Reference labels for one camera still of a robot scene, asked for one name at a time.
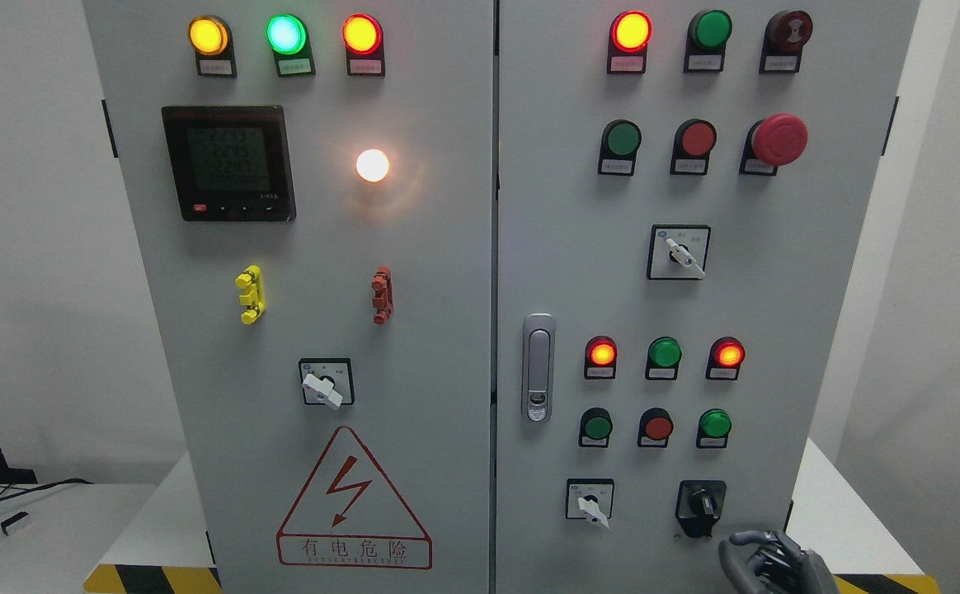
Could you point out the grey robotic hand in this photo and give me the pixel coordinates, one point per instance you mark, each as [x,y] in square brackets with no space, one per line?
[756,561]

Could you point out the black rotary knob switch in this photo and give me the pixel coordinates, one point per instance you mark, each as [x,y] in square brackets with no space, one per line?
[699,506]

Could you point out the green light lower right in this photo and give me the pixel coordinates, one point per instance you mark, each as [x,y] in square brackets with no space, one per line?
[713,430]

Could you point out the red push button lower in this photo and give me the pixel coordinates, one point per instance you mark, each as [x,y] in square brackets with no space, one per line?
[655,428]

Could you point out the red push button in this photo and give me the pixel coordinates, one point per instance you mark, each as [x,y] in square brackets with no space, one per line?
[655,428]
[694,140]

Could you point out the red light middle right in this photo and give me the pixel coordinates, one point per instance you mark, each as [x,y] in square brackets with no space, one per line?
[724,359]

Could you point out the green push button lower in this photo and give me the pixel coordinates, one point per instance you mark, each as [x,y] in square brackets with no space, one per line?
[595,429]

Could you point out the green push button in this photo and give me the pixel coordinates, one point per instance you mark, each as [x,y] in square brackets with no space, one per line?
[618,148]
[595,429]

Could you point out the green light middle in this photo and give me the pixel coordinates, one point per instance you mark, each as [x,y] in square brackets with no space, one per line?
[664,357]

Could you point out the red lit light middle left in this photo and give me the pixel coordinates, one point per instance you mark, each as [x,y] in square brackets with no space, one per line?
[600,358]

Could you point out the grey cabinet right door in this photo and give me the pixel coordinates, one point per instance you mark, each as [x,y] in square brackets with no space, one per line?
[575,244]

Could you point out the grey cabinet door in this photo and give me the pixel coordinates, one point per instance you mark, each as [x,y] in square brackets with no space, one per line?
[575,244]
[422,380]

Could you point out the red emergency stop mushroom button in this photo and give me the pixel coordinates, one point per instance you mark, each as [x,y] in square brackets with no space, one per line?
[775,141]

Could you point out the red electrical hazard warning sticker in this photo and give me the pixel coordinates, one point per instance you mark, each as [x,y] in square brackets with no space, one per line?
[349,513]

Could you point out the red push button upper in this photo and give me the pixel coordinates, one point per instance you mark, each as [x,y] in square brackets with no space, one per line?
[694,140]

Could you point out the green push button upper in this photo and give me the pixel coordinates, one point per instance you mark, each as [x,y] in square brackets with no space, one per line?
[618,148]

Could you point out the red terminal connector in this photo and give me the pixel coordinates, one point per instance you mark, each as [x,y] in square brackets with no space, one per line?
[382,301]

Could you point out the dark red buzzer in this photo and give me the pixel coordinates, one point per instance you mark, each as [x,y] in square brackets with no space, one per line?
[786,34]

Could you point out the green unlit light top right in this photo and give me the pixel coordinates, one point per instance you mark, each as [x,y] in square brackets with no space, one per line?
[706,40]

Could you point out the red lit light top right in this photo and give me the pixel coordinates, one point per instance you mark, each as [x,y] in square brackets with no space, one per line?
[629,37]

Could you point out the white lit indicator lamp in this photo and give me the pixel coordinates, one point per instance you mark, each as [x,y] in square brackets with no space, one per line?
[372,165]

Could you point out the yellow terminal connector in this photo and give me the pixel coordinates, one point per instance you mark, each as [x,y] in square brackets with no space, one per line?
[252,294]

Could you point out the grey cabinet left door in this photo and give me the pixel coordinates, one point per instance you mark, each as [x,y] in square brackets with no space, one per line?
[422,380]

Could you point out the white platform with hazard stripes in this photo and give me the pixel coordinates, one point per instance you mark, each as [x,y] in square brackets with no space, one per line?
[827,515]

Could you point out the red lit indicator light left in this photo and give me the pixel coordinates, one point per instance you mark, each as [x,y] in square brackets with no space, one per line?
[363,38]

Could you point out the black digital power meter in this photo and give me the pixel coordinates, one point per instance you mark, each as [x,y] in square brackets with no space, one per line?
[230,163]

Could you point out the green lit indicator light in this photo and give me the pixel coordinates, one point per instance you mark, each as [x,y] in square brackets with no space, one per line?
[291,46]

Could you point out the small white usb adapter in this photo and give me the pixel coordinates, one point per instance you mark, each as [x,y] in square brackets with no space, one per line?
[16,522]

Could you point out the yellow indicator light top left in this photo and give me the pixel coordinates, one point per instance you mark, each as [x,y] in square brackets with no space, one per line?
[212,42]

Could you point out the white selector switch lower right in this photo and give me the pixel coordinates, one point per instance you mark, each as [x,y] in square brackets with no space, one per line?
[589,500]

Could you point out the white selector switch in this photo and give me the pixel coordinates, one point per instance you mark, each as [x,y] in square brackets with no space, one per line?
[678,252]
[589,500]

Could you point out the white selector switch upper right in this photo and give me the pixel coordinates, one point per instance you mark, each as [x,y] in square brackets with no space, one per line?
[678,252]

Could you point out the silver door lock handle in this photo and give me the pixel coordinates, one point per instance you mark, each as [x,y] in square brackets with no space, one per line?
[537,366]

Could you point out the white selector switch left door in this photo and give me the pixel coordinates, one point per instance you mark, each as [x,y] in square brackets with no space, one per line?
[327,382]

